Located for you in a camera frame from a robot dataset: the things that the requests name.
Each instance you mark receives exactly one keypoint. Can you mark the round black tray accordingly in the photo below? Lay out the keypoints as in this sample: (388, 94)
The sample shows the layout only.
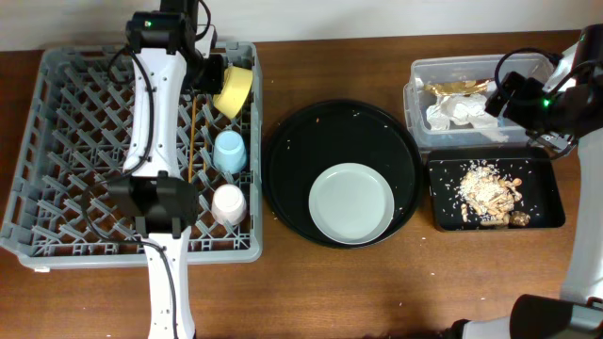
(329, 133)

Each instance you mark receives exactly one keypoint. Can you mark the black rectangular tray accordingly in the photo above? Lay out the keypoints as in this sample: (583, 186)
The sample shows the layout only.
(541, 199)

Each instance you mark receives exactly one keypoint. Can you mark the food scraps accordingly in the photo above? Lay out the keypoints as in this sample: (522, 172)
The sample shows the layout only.
(489, 197)

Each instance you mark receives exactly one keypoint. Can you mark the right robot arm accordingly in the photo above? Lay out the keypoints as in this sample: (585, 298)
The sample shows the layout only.
(568, 104)

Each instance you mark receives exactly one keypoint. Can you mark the wooden chopstick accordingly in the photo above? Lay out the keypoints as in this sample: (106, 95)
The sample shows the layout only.
(205, 130)
(192, 138)

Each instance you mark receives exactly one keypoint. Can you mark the grey plate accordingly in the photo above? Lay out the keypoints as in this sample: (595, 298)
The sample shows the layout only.
(351, 204)

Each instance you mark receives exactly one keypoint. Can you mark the gold snack wrapper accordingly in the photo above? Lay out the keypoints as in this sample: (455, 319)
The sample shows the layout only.
(460, 88)

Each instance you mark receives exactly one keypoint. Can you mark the grey dishwasher rack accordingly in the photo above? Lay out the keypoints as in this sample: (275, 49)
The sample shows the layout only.
(58, 215)

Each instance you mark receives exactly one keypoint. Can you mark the clear plastic bin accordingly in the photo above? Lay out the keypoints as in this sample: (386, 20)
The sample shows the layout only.
(447, 70)

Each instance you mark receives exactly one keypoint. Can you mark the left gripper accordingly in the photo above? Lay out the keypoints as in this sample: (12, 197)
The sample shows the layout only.
(215, 81)

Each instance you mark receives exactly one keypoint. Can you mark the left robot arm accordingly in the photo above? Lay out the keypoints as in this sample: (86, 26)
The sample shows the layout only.
(170, 51)

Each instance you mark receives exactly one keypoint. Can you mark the light blue cup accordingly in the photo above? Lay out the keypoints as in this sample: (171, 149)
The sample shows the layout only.
(229, 152)

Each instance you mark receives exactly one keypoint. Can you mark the white napkin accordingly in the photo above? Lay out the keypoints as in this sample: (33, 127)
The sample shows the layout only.
(461, 111)

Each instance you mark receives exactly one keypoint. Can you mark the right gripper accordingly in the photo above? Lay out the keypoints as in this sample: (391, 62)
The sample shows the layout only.
(527, 89)

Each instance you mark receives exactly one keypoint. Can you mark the yellow bowl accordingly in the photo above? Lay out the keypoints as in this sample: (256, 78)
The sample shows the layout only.
(236, 88)

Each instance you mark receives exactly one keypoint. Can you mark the pink cup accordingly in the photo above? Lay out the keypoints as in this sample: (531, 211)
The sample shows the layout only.
(228, 205)

